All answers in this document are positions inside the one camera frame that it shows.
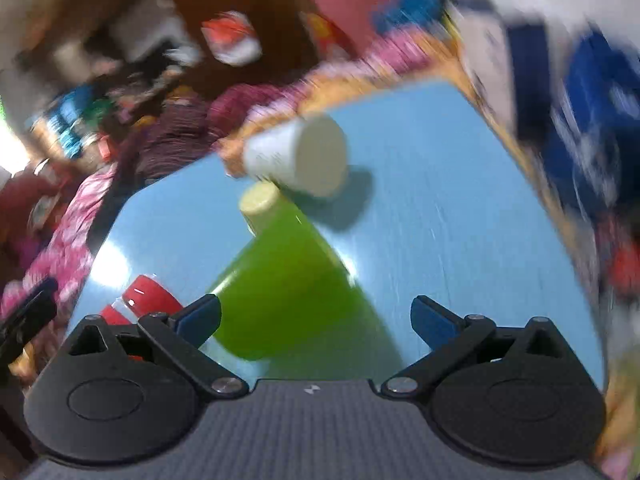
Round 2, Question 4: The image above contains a dark navy box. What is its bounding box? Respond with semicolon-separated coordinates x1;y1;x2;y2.
506;22;557;142

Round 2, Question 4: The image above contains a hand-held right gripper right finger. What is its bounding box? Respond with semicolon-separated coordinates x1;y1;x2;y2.
381;295;576;402

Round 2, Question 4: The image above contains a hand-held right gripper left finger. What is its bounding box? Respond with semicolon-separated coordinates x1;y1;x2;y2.
67;294;249;401

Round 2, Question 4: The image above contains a blue bag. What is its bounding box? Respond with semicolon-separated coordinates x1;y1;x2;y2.
544;30;640;221

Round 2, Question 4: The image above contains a red plastic cup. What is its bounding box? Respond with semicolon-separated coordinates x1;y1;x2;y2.
97;274;185;362

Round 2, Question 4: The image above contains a green plastic cup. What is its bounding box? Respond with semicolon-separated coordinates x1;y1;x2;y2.
205;181;382;362

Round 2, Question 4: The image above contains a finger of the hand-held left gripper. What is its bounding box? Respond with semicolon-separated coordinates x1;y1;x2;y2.
0;276;60;362

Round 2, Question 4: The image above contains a red and white packet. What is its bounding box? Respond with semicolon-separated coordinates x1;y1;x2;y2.
201;10;264;67

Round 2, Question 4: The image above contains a white paper cup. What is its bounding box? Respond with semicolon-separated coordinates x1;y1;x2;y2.
242;114;349;199

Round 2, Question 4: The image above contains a maroon knitted cloth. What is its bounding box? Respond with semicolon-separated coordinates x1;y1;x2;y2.
127;84;286;186

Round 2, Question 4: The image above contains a pink printed blanket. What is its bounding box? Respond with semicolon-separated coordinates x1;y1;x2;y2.
0;160;123;361

